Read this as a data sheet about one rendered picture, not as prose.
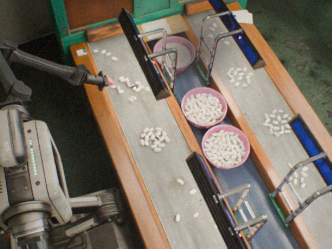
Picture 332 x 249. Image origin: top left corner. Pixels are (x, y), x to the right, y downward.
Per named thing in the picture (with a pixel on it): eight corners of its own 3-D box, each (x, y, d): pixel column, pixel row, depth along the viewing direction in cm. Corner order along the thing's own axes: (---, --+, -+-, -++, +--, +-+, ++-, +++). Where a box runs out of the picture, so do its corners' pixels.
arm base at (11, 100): (8, 128, 157) (-3, 105, 149) (8, 117, 163) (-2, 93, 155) (29, 124, 159) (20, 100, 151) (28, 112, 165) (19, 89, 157)
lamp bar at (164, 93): (156, 101, 199) (156, 93, 193) (116, 18, 227) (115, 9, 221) (171, 96, 201) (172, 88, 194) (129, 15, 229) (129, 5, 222)
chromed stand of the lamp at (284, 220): (284, 229, 206) (315, 200, 167) (266, 196, 215) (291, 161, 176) (313, 216, 210) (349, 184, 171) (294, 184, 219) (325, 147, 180)
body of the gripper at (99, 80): (103, 70, 221) (92, 68, 215) (108, 84, 216) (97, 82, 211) (97, 78, 224) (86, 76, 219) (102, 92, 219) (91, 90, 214)
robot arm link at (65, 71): (-4, 61, 188) (3, 42, 183) (-3, 56, 192) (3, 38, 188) (77, 88, 209) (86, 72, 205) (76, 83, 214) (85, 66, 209)
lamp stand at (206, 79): (206, 88, 249) (216, 40, 211) (192, 64, 258) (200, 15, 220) (232, 79, 254) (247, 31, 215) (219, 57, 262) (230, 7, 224)
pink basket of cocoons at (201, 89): (203, 141, 230) (205, 134, 222) (171, 112, 239) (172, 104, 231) (233, 115, 240) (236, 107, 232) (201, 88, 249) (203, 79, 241)
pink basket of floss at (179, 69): (184, 83, 251) (185, 73, 242) (146, 67, 255) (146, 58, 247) (200, 54, 263) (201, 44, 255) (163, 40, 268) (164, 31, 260)
